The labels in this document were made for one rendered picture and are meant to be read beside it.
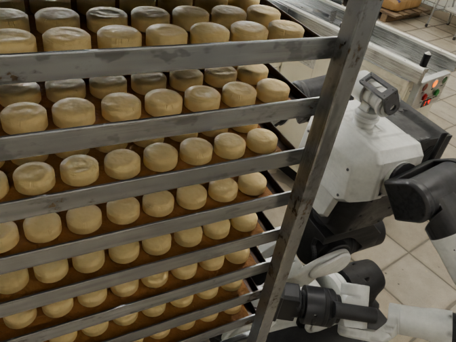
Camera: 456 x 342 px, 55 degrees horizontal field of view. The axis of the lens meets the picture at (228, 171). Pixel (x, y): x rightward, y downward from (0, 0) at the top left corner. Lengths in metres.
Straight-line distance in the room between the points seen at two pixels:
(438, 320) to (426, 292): 1.20
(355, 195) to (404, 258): 1.32
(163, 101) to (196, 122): 0.05
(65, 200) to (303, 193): 0.36
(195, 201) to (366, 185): 0.47
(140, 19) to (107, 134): 0.16
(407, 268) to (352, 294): 1.25
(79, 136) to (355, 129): 0.71
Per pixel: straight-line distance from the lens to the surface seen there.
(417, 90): 1.97
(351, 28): 0.59
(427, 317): 1.06
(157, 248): 0.74
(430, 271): 2.36
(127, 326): 0.89
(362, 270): 1.68
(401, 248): 2.40
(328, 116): 0.63
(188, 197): 0.70
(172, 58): 0.50
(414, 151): 1.09
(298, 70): 2.28
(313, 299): 1.03
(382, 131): 1.10
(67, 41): 0.51
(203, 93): 0.61
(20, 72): 0.48
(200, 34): 0.55
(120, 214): 0.67
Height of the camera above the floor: 1.53
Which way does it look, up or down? 38 degrees down
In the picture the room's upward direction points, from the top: 10 degrees clockwise
